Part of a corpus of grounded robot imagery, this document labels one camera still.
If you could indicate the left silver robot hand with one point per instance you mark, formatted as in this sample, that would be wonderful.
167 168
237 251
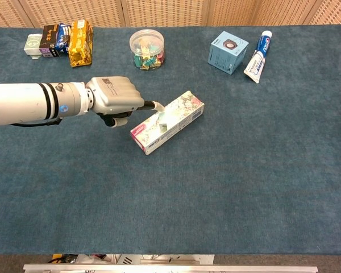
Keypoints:
116 94

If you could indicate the small teal paper strip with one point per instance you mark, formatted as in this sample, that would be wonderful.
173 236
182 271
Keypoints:
162 122

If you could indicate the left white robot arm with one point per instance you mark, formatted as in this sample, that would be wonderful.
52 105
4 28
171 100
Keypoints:
22 102

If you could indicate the long floral white box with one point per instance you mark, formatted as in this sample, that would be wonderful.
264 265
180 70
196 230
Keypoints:
184 111

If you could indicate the black purple small box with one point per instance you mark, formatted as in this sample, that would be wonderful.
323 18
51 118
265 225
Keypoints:
49 38

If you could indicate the light blue cube box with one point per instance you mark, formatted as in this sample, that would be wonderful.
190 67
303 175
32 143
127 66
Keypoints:
227 54

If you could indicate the white blue toothpaste tube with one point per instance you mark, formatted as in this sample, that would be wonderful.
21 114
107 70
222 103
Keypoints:
257 64

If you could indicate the clear jar of candies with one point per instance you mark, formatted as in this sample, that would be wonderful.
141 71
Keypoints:
147 48

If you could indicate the gold foil package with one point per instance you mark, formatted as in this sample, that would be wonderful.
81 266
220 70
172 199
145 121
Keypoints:
80 45

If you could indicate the blue snack packet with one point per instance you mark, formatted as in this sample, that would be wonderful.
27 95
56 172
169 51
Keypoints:
63 39

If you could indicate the woven wicker folding screen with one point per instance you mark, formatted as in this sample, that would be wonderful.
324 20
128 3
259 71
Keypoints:
164 11

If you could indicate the pale green small carton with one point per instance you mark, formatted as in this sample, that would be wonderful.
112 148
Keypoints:
31 44

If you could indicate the teal felt table cloth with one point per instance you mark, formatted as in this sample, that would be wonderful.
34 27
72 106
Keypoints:
74 185

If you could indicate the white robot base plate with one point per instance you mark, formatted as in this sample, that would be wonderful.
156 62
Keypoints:
153 258

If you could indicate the aluminium profile rail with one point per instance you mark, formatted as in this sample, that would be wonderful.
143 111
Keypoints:
170 268

